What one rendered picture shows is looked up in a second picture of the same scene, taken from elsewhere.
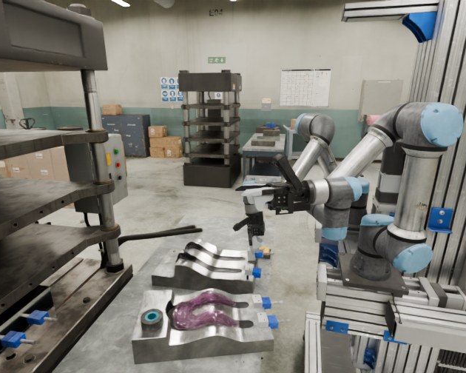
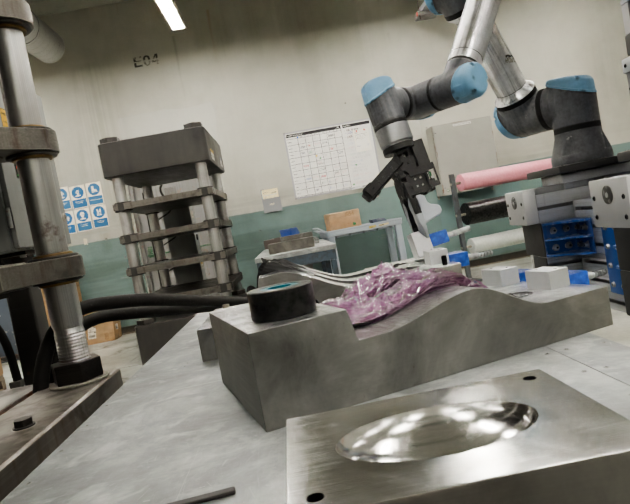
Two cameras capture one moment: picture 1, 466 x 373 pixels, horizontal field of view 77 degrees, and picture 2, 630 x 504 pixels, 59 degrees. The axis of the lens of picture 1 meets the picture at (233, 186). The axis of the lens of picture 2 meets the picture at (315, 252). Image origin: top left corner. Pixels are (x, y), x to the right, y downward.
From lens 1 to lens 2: 0.82 m
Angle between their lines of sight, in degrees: 20
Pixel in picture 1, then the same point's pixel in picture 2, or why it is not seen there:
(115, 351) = (182, 438)
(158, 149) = not seen: hidden behind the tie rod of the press
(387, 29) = (440, 46)
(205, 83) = (156, 154)
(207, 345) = (458, 328)
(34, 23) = not seen: outside the picture
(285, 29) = (275, 69)
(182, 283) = not seen: hidden behind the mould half
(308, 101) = (346, 181)
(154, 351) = (319, 368)
